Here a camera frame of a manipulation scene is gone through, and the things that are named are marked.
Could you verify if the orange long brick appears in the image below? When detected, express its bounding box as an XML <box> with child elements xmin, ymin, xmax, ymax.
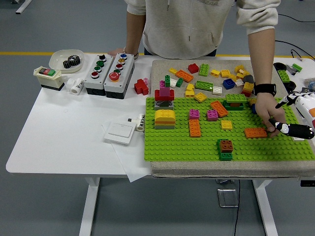
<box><xmin>188</xmin><ymin>118</ymin><xmax>202</xmax><ymax>138</ymax></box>
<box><xmin>244</xmin><ymin>127</ymin><xmax>268</xmax><ymax>139</ymax></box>
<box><xmin>175</xmin><ymin>69</ymin><xmax>194</xmax><ymax>83</ymax></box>
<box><xmin>210</xmin><ymin>100</ymin><xmax>229</xmax><ymax>118</ymax></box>

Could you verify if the person's right hand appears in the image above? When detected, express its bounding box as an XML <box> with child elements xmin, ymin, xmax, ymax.
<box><xmin>107</xmin><ymin>48</ymin><xmax>135</xmax><ymax>59</ymax></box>

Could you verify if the black cable under table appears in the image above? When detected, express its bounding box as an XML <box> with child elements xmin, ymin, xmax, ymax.
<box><xmin>233</xmin><ymin>180</ymin><xmax>241</xmax><ymax>236</ymax></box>

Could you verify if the white paper sheet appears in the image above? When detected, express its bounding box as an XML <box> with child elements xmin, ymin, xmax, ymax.
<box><xmin>101</xmin><ymin>121</ymin><xmax>153</xmax><ymax>183</ymax></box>

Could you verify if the person's left hand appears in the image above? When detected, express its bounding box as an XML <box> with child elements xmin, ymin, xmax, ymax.
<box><xmin>254</xmin><ymin>92</ymin><xmax>287</xmax><ymax>138</ymax></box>

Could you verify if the white table leg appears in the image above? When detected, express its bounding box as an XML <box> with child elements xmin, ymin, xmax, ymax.
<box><xmin>251</xmin><ymin>179</ymin><xmax>279</xmax><ymax>236</ymax></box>
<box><xmin>78</xmin><ymin>177</ymin><xmax>101</xmax><ymax>236</ymax></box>

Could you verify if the grey-brown mat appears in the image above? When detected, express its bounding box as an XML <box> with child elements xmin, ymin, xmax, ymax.
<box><xmin>150</xmin><ymin>59</ymin><xmax>315</xmax><ymax>179</ymax></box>

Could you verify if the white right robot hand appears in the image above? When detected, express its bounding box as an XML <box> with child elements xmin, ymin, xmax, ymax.
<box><xmin>268</xmin><ymin>92</ymin><xmax>315</xmax><ymax>140</ymax></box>

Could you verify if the cream red-green switch box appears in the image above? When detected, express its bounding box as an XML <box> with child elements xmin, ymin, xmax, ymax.
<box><xmin>33</xmin><ymin>66</ymin><xmax>65</xmax><ymax>91</ymax></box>

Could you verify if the grey arch brick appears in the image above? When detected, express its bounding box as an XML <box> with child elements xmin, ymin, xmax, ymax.
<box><xmin>154</xmin><ymin>100</ymin><xmax>174</xmax><ymax>111</ymax></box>

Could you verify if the white plastic bowl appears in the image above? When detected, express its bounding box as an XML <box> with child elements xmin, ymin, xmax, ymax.
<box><xmin>48</xmin><ymin>49</ymin><xmax>85</xmax><ymax>74</ymax></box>

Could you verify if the dark green frame brick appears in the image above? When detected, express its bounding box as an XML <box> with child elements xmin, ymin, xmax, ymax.
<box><xmin>222</xmin><ymin>99</ymin><xmax>245</xmax><ymax>111</ymax></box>

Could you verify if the grey four-button control box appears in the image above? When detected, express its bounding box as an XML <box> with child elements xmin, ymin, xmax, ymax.
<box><xmin>84</xmin><ymin>54</ymin><xmax>114</xmax><ymax>96</ymax></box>

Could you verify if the white labelled cylinder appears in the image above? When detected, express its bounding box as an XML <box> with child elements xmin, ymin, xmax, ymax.
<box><xmin>136</xmin><ymin>114</ymin><xmax>145</xmax><ymax>132</ymax></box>

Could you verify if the white wall switch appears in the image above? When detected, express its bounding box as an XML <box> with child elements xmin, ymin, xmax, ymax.
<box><xmin>104</xmin><ymin>122</ymin><xmax>135</xmax><ymax>146</ymax></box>

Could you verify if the grey emergency-stop control box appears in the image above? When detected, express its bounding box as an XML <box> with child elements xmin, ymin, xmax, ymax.
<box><xmin>103</xmin><ymin>53</ymin><xmax>135</xmax><ymax>100</ymax></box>

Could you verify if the black wristwatch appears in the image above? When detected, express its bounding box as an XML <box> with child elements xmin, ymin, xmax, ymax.
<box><xmin>252</xmin><ymin>83</ymin><xmax>278</xmax><ymax>96</ymax></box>

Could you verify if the lime green studded baseplate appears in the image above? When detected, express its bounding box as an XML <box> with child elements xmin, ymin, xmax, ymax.
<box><xmin>144</xmin><ymin>96</ymin><xmax>315</xmax><ymax>162</ymax></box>

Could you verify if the long black floor cable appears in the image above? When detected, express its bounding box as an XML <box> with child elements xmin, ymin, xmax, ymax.
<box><xmin>275</xmin><ymin>40</ymin><xmax>315</xmax><ymax>61</ymax></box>

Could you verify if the silver floor outlet box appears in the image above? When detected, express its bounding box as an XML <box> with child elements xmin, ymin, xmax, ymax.
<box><xmin>217</xmin><ymin>188</ymin><xmax>239</xmax><ymax>208</ymax></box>

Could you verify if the brown square brick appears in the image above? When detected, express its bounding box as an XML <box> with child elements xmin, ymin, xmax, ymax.
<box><xmin>220</xmin><ymin>139</ymin><xmax>234</xmax><ymax>153</ymax></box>

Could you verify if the person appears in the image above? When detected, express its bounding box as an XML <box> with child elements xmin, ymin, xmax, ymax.
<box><xmin>124</xmin><ymin>0</ymin><xmax>281</xmax><ymax>60</ymax></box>

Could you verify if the white pipe fitting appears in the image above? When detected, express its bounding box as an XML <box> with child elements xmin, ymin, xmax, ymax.
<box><xmin>66</xmin><ymin>78</ymin><xmax>85</xmax><ymax>95</ymax></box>

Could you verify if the lime long brick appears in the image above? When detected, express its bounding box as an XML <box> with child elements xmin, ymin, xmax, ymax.
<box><xmin>278</xmin><ymin>69</ymin><xmax>291</xmax><ymax>83</ymax></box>
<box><xmin>225</xmin><ymin>93</ymin><xmax>248</xmax><ymax>103</ymax></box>
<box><xmin>194</xmin><ymin>80</ymin><xmax>214</xmax><ymax>92</ymax></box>

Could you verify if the red cross-shaped brick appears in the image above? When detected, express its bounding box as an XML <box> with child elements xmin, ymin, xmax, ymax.
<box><xmin>134</xmin><ymin>78</ymin><xmax>150</xmax><ymax>95</ymax></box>

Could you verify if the black metal gear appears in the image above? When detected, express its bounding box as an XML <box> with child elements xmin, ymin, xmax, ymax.
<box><xmin>63</xmin><ymin>54</ymin><xmax>81</xmax><ymax>69</ymax></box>

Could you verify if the white bead bracelet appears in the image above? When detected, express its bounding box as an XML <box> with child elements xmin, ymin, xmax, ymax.
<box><xmin>122</xmin><ymin>47</ymin><xmax>140</xmax><ymax>60</ymax></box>

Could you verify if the white furniture foot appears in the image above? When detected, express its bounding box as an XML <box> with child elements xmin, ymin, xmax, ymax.
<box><xmin>15</xmin><ymin>0</ymin><xmax>32</xmax><ymax>14</ymax></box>

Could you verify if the red wide brick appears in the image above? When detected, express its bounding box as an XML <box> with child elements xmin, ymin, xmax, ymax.
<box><xmin>154</xmin><ymin>89</ymin><xmax>175</xmax><ymax>102</ymax></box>

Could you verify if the yellow orange grey brick stack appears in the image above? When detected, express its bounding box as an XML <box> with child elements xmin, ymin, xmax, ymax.
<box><xmin>154</xmin><ymin>109</ymin><xmax>176</xmax><ymax>130</ymax></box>

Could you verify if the black cable with connector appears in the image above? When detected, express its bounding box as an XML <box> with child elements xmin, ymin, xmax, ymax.
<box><xmin>290</xmin><ymin>49</ymin><xmax>304</xmax><ymax>61</ymax></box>

